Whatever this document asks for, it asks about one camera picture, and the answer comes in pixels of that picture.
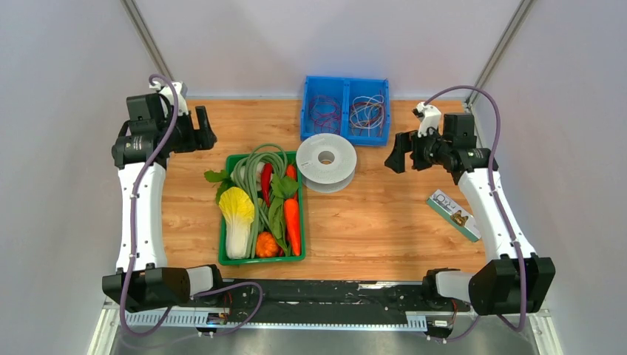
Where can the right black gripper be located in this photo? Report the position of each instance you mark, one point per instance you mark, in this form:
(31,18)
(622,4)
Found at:
(405,142)

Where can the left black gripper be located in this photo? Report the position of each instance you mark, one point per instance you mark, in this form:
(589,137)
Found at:
(197,139)

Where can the white perforated spool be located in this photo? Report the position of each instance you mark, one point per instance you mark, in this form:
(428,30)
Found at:
(326,162)

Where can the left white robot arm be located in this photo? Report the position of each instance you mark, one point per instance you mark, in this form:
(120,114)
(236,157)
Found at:
(159,124)

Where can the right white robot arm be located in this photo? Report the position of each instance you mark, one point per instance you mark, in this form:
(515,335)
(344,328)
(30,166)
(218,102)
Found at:
(515,279)

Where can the green cilantro leaf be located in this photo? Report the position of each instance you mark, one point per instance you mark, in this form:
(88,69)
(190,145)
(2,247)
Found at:
(220,178)

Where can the green long beans bundle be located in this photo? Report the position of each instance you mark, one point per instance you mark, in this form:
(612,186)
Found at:
(245,177)

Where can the blue two-compartment bin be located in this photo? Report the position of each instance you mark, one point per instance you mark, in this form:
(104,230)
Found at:
(357,109)

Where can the red chili pepper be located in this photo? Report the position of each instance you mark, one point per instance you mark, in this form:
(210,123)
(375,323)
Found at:
(265,182)

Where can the yellow napa cabbage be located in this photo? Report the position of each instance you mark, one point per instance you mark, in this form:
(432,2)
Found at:
(238,212)

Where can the green plastic tray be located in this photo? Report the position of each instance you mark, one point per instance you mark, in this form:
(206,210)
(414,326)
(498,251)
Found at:
(237,161)

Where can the small orange carrot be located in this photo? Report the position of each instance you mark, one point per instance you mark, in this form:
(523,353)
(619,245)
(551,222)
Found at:
(292,179)

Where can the green white small box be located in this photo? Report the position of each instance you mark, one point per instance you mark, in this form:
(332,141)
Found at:
(455,215)

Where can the green spinach leaf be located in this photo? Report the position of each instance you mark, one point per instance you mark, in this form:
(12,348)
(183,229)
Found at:
(279,194)

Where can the large orange carrot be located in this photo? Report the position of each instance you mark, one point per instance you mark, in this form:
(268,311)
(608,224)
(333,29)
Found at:
(292,221)

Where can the orange pumpkin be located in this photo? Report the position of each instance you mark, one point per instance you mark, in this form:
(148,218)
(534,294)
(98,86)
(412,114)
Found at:
(266,246)

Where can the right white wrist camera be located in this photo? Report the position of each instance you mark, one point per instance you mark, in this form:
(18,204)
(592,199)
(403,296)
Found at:
(429,117)

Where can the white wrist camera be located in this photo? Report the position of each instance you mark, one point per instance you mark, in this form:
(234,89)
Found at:
(429,117)
(167,96)

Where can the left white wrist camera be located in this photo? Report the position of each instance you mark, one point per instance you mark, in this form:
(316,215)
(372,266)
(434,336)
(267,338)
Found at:
(167,96)

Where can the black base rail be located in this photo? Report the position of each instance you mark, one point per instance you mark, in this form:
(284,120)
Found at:
(332,305)

